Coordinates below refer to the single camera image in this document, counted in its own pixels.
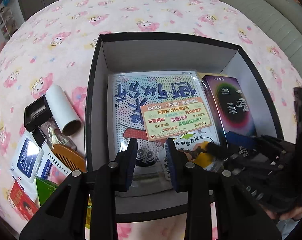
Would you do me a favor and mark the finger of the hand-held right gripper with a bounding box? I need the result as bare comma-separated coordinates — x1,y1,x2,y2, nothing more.
206,142,291,179
225,131,295,157

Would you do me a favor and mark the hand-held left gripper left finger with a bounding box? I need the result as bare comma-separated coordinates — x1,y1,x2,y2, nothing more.
19,137,138,240

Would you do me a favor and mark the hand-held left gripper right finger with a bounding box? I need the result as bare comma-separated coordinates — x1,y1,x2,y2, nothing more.
165,138,283,240

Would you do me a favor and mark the cartoon printed packet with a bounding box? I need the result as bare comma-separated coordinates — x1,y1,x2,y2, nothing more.
163,130,225,178

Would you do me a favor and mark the black cardboard box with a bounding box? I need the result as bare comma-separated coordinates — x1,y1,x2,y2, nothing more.
84,32,285,223

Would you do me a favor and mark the person's right hand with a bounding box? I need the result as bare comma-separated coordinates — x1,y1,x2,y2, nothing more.
265,204,302,222

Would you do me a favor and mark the dark purple box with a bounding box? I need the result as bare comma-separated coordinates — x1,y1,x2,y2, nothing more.
200,75,258,151

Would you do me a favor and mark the orange sticker card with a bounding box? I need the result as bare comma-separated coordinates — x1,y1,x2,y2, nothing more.
140,97,212,142

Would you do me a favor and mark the dotted printed sticker packet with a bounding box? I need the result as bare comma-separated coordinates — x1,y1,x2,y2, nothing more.
107,70,222,178

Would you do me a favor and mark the wooden comb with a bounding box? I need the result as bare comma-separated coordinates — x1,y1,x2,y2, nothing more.
51,142,88,173

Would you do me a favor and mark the small brown sachet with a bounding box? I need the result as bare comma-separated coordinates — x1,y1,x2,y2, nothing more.
40,121,77,150

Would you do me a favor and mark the small white wet wipe packet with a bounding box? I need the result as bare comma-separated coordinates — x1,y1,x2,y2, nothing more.
37,152,74,183

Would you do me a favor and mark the white paper roll tube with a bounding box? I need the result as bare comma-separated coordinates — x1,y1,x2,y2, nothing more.
45,84,82,136

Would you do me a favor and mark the green packet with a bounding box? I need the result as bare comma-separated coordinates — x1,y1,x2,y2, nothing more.
35,176,61,207

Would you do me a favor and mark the small black glossy case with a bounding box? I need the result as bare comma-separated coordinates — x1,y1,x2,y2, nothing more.
32,127,47,148

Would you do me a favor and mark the large white wet wipe packet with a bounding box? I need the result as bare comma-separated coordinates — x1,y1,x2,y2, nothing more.
8,132,45,183

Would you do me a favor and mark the small black square box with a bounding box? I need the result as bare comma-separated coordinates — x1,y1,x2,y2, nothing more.
24,98,54,132

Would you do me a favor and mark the red packet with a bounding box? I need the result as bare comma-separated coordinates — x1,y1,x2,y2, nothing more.
8,179,41,222

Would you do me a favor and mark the grey padded headboard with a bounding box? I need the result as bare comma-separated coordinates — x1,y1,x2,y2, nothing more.
207,0,302,92

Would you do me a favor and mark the pink printed blanket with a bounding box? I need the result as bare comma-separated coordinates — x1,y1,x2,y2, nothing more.
0,0,302,240

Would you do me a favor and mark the storage shelf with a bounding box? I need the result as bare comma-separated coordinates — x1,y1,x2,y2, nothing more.
0,0,17,41

